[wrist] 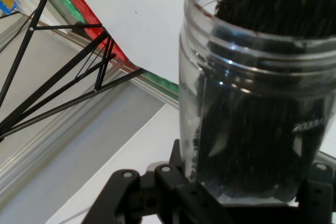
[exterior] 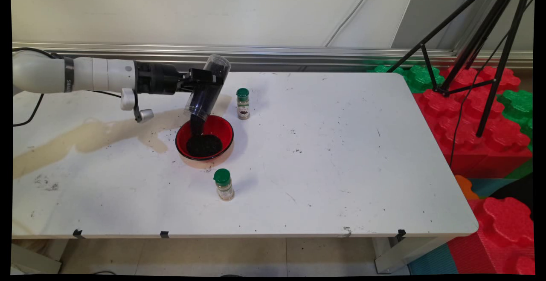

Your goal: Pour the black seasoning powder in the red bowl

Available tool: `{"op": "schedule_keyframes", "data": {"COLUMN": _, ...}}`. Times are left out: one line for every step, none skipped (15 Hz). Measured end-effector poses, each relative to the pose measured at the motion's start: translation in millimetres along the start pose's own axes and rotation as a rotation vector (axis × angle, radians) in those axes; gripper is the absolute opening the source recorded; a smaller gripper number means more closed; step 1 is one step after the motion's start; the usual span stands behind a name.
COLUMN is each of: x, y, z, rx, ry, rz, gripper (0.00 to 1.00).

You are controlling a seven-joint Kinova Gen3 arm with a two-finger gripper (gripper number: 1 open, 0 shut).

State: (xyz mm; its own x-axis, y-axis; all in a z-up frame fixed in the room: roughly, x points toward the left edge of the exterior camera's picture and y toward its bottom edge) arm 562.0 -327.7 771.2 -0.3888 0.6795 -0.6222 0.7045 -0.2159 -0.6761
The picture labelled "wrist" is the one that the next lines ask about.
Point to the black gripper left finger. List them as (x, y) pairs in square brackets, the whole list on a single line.
[(168, 190)]

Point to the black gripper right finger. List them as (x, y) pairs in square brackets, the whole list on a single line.
[(320, 195)]

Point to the clear jar of dark seeds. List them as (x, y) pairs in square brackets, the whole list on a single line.
[(249, 129)]

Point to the large red foam block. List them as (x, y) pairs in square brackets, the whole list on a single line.
[(89, 19)]

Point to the black tripod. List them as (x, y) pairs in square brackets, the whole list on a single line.
[(65, 26)]

